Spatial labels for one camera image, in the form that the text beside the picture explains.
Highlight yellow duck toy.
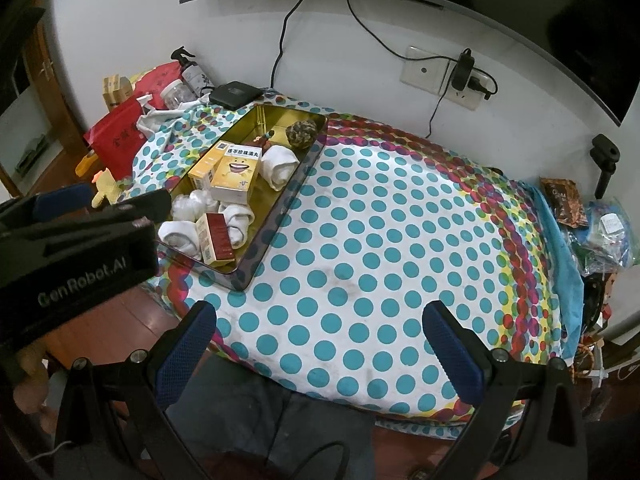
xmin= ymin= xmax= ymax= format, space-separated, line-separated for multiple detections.
xmin=91 ymin=169 xmax=126 ymax=207

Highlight thin white cable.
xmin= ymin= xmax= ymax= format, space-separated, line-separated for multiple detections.
xmin=30 ymin=440 xmax=73 ymax=463

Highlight long yellow box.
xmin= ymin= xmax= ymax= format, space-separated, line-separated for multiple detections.
xmin=187 ymin=140 xmax=231 ymax=193

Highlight clear plastic bag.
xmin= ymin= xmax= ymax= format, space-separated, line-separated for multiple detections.
xmin=570 ymin=200 xmax=638 ymax=276

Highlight brown braided ball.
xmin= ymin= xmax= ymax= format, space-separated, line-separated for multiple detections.
xmin=286 ymin=120 xmax=318 ymax=150

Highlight beige wall socket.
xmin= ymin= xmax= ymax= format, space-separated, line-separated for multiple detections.
xmin=400 ymin=45 xmax=485 ymax=111

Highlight blue cloth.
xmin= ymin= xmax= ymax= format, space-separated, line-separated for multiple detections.
xmin=520 ymin=180 xmax=586 ymax=356

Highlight wooden door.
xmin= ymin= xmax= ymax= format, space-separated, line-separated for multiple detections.
xmin=0 ymin=5 xmax=93 ymax=196

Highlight black router box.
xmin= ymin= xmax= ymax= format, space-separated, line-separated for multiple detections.
xmin=208 ymin=81 xmax=263 ymax=110

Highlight polka dot tablecloth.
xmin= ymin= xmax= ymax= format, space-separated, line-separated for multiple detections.
xmin=132 ymin=89 xmax=573 ymax=433

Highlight black power cable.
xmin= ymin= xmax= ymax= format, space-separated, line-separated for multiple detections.
xmin=346 ymin=0 xmax=461 ymax=63

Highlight black power plug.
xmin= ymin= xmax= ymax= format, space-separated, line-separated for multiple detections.
xmin=467 ymin=72 xmax=498 ymax=100

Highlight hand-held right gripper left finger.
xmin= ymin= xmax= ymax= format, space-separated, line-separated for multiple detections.
xmin=52 ymin=300 xmax=218 ymax=480

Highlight yellow smiling face box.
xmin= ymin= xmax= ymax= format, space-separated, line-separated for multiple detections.
xmin=209 ymin=144 xmax=263 ymax=206

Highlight black floor cable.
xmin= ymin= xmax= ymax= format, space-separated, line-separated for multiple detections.
xmin=270 ymin=440 xmax=351 ymax=480

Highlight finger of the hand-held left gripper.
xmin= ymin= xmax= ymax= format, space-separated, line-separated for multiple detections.
xmin=42 ymin=189 xmax=172 ymax=243
xmin=0 ymin=184 xmax=94 ymax=233

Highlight black television cable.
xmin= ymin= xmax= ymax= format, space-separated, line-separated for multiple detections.
xmin=270 ymin=0 xmax=312 ymax=90

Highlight black clamp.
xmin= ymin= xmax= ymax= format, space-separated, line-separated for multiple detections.
xmin=591 ymin=134 xmax=621 ymax=198

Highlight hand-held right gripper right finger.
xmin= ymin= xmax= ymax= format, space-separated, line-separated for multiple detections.
xmin=422 ymin=301 xmax=586 ymax=480

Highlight small red box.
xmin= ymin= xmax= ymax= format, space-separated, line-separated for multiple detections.
xmin=195 ymin=212 xmax=236 ymax=267

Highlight clear plastic jar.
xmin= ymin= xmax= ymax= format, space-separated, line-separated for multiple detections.
xmin=161 ymin=79 xmax=196 ymax=110

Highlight white plastic bag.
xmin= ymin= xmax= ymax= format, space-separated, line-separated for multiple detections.
xmin=172 ymin=189 xmax=218 ymax=222

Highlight yellow plastic toy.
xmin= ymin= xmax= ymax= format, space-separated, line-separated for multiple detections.
xmin=75 ymin=150 xmax=98 ymax=177

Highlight black charger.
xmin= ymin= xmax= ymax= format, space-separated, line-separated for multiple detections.
xmin=452 ymin=49 xmax=475 ymax=93

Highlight black charger cable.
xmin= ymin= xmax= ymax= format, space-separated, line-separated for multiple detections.
xmin=427 ymin=87 xmax=453 ymax=138

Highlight yellow cardboard boxes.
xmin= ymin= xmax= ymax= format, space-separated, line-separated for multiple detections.
xmin=102 ymin=74 xmax=136 ymax=112

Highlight red gift bag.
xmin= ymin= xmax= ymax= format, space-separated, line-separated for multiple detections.
xmin=83 ymin=96 xmax=151 ymax=181
xmin=131 ymin=62 xmax=182 ymax=111

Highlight black spray bottle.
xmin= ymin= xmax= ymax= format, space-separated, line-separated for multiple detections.
xmin=171 ymin=46 xmax=216 ymax=98

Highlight white towel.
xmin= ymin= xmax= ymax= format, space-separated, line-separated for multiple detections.
xmin=262 ymin=145 xmax=301 ymax=192
xmin=217 ymin=202 xmax=256 ymax=248
xmin=159 ymin=219 xmax=203 ymax=261

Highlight brown snack packet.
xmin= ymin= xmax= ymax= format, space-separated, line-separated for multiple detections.
xmin=540 ymin=177 xmax=588 ymax=228

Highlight gold metal tray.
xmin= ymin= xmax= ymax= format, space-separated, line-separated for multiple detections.
xmin=155 ymin=105 xmax=328 ymax=291

